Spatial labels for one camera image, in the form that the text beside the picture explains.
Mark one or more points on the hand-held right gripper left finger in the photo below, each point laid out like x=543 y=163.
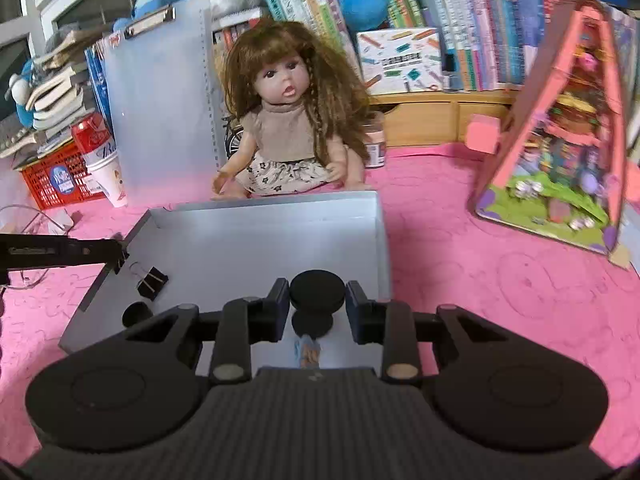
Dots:
x=278 y=310

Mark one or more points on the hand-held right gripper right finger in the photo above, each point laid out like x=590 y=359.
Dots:
x=356 y=315

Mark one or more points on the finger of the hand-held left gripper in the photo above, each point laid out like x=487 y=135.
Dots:
x=100 y=251

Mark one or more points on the black round disc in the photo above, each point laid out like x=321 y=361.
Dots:
x=317 y=290
x=312 y=324

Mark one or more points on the oval blue bear hair clip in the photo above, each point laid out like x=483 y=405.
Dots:
x=307 y=352

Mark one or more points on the black binder clip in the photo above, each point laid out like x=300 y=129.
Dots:
x=150 y=285

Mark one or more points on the small black cap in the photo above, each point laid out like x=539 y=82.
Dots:
x=135 y=314

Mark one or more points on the grey cardboard box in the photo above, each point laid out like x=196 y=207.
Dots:
x=250 y=240

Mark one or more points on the white charger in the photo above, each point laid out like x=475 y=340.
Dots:
x=62 y=220

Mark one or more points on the white paper cup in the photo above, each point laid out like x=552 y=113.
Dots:
x=107 y=180

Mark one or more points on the red plastic basket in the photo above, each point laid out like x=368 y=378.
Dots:
x=40 y=180

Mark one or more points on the red soda can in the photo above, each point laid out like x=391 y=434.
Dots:
x=90 y=137

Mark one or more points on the translucent clipboard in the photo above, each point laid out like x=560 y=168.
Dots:
x=160 y=110

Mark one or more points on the pile of loose books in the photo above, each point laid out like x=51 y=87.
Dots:
x=55 y=95

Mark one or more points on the blue and white plush toy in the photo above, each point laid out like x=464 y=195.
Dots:
x=20 y=92

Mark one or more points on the small jar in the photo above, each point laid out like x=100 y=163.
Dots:
x=375 y=147

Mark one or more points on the black miniature bicycle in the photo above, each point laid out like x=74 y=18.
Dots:
x=234 y=142

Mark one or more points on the long-haired baby doll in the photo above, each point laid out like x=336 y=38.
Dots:
x=282 y=135

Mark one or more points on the wooden drawer organiser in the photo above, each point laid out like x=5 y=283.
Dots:
x=425 y=120

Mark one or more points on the pink sticky note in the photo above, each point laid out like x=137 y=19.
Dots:
x=483 y=134

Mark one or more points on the white pencil-print box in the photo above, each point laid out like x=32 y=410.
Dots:
x=400 y=60

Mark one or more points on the triangular pink dollhouse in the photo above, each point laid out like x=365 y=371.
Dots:
x=560 y=150

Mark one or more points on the blue plush ball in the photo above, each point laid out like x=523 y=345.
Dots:
x=365 y=2

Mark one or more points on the row of shelved books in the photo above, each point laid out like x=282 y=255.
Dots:
x=475 y=25

